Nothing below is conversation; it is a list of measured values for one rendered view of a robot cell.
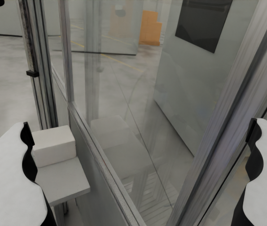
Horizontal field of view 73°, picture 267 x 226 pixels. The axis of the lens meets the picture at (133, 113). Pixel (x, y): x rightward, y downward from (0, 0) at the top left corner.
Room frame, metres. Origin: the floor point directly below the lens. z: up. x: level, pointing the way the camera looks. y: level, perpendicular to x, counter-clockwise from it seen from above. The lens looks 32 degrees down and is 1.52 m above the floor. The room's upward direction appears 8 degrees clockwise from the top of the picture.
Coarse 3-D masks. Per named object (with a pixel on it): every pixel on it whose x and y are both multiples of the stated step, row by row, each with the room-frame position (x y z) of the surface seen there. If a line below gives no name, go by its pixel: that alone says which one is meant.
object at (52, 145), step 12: (36, 132) 0.61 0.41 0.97; (48, 132) 0.62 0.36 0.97; (60, 132) 0.63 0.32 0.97; (36, 144) 0.54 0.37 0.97; (48, 144) 0.55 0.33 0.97; (60, 144) 0.56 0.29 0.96; (72, 144) 0.59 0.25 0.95; (36, 156) 0.51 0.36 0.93; (48, 156) 0.53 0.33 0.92; (60, 156) 0.56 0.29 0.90; (72, 156) 0.58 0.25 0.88
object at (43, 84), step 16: (16, 0) 0.79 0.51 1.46; (32, 0) 0.77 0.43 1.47; (32, 16) 0.76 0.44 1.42; (32, 32) 0.77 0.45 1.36; (48, 48) 0.82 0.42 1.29; (48, 64) 0.81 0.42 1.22; (32, 80) 0.79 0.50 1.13; (48, 80) 0.79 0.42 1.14; (48, 96) 0.78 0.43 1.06; (48, 112) 0.77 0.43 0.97; (48, 128) 0.77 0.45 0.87; (64, 208) 0.78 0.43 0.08
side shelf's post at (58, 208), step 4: (60, 204) 0.53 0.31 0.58; (56, 208) 0.51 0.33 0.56; (60, 208) 0.52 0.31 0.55; (56, 212) 0.51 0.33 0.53; (60, 212) 0.52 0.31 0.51; (56, 216) 0.51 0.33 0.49; (60, 216) 0.53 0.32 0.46; (56, 220) 0.51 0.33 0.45; (60, 220) 0.53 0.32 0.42; (64, 220) 0.53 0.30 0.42; (60, 224) 0.52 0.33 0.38; (64, 224) 0.53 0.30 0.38
